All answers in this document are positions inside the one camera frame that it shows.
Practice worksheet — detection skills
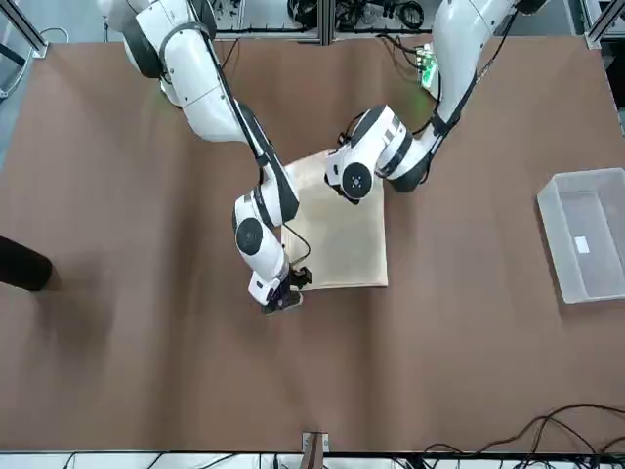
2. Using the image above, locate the beige tablecloth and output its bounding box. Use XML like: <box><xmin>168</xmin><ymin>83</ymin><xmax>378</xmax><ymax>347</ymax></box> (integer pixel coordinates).
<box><xmin>280</xmin><ymin>149</ymin><xmax>391</xmax><ymax>293</ymax></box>

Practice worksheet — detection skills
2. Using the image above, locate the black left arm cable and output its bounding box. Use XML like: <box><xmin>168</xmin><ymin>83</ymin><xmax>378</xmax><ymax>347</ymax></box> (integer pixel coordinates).
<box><xmin>432</xmin><ymin>9</ymin><xmax>519</xmax><ymax>143</ymax></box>

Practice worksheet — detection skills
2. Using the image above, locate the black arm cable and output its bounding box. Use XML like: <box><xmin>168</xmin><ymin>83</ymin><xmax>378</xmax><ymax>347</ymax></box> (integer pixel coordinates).
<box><xmin>214</xmin><ymin>28</ymin><xmax>313</xmax><ymax>269</ymax></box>
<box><xmin>432</xmin><ymin>9</ymin><xmax>519</xmax><ymax>143</ymax></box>

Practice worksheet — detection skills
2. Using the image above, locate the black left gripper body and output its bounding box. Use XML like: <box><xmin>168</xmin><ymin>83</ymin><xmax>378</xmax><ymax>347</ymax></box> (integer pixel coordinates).
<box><xmin>324</xmin><ymin>175</ymin><xmax>365</xmax><ymax>206</ymax></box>

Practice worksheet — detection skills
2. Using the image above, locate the aluminium frame post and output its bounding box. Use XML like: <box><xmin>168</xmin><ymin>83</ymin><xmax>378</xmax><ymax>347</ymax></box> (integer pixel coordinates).
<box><xmin>0</xmin><ymin>0</ymin><xmax>50</xmax><ymax>60</ymax></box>
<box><xmin>580</xmin><ymin>0</ymin><xmax>625</xmax><ymax>50</ymax></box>

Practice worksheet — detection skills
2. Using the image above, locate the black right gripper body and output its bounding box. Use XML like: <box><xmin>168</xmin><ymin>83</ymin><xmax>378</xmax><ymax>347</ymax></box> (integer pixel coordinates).
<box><xmin>262</xmin><ymin>286</ymin><xmax>305</xmax><ymax>315</ymax></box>

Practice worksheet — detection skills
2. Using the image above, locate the aluminium frame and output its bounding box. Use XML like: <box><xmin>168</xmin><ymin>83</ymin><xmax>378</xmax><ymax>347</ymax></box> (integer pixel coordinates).
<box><xmin>214</xmin><ymin>0</ymin><xmax>436</xmax><ymax>46</ymax></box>

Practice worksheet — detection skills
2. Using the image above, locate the dark brown vase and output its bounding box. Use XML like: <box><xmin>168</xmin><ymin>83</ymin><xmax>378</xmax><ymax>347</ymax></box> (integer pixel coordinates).
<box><xmin>0</xmin><ymin>234</ymin><xmax>54</xmax><ymax>293</ymax></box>

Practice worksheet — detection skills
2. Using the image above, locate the translucent plastic bin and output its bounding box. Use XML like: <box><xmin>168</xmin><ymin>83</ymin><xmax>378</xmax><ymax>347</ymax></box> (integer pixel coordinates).
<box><xmin>536</xmin><ymin>167</ymin><xmax>625</xmax><ymax>305</ymax></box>

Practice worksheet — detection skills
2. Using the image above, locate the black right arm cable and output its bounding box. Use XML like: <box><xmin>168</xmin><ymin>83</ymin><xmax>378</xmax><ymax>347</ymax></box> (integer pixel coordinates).
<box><xmin>214</xmin><ymin>28</ymin><xmax>313</xmax><ymax>269</ymax></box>

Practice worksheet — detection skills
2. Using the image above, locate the aluminium camera post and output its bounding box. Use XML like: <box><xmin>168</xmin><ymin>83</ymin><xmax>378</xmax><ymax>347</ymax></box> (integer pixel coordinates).
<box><xmin>300</xmin><ymin>431</ymin><xmax>330</xmax><ymax>469</ymax></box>

